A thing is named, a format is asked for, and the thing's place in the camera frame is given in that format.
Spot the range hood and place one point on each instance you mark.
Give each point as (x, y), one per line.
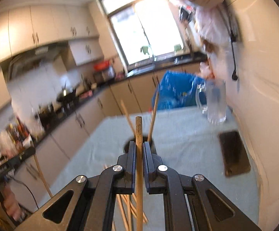
(33, 57)

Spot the red basin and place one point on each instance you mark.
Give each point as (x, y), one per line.
(102, 66)

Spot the blue plastic bag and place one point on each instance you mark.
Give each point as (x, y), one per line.
(175, 89)

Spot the light blue table cloth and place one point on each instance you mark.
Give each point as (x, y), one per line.
(182, 144)

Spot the green cloth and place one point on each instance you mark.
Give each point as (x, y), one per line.
(145, 49)

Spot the steel sink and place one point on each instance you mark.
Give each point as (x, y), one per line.
(153, 68)

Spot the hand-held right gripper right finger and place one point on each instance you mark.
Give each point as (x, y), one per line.
(147, 163)

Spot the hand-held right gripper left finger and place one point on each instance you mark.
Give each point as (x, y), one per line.
(131, 163)

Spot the rice cooker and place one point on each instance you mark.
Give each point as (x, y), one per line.
(104, 75)

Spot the white wall cabinets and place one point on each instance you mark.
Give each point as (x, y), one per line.
(21, 26)

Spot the clear hanging plastic bags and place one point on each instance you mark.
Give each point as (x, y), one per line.
(211, 26)

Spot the wooden chopstick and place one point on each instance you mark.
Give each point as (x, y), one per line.
(127, 118)
(129, 214)
(105, 167)
(139, 134)
(41, 173)
(145, 219)
(122, 211)
(134, 198)
(153, 113)

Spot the beige base cabinets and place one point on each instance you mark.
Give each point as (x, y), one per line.
(120, 96)

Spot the clear glass mug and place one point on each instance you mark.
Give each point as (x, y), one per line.
(216, 101)

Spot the black kitchen countertop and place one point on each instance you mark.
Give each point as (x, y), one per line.
(139, 71)

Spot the dark chopstick holder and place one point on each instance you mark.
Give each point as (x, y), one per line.
(126, 146)

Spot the small white wall cabinet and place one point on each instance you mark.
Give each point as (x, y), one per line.
(86, 50)

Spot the dark rectangular board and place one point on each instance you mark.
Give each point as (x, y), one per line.
(234, 154)

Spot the person's left hand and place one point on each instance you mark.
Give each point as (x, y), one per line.
(12, 204)

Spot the kitchen window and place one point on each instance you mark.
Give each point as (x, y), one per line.
(149, 26)

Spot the steel faucet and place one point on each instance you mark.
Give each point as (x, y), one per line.
(153, 60)

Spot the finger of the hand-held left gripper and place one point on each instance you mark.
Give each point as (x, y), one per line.
(14, 160)

